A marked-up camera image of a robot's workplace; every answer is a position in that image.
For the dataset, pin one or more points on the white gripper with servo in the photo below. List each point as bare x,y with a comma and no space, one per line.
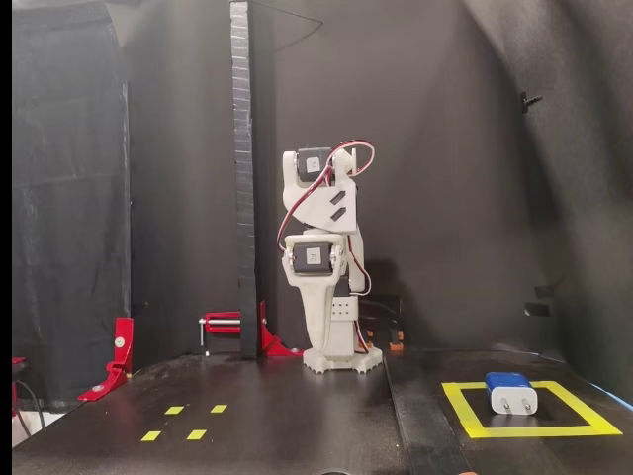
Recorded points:
313,259

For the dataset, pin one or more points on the blue USB wall charger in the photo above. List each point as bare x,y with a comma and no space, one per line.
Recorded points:
514,401

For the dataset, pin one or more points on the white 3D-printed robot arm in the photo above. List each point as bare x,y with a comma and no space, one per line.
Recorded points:
316,208

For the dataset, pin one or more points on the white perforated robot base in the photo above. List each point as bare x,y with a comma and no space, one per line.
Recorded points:
346,316

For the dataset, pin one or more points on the small yellow tape marker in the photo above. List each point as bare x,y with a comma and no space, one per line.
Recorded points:
151,436
174,409
218,408
196,435

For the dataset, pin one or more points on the flat black divider strip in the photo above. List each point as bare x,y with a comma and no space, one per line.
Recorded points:
425,435

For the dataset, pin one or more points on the yellow tape square outline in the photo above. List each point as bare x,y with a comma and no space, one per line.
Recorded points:
539,432

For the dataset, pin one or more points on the black plastic sheet curtain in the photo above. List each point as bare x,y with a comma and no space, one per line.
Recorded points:
69,198

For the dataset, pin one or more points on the small black clip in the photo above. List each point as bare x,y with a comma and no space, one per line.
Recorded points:
529,100

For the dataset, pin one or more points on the red metal stand part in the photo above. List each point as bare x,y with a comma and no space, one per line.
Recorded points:
17,363

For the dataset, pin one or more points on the red metal clamp bracket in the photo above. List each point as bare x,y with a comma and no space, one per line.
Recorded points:
272,344

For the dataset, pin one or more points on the tall black foam post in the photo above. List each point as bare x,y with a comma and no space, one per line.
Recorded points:
244,198

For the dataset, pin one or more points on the red angle bracket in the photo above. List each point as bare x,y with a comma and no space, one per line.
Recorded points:
121,346

